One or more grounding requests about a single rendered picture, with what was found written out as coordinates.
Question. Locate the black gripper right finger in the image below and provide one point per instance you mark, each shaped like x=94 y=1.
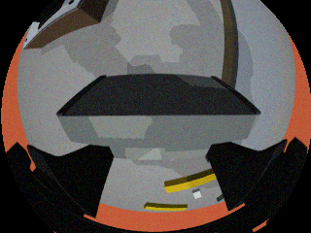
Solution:
x=238 y=169

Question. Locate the yellow flat bar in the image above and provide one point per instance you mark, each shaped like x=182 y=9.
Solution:
x=190 y=181
x=161 y=207

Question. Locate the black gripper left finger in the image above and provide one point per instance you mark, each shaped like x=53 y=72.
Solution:
x=81 y=174

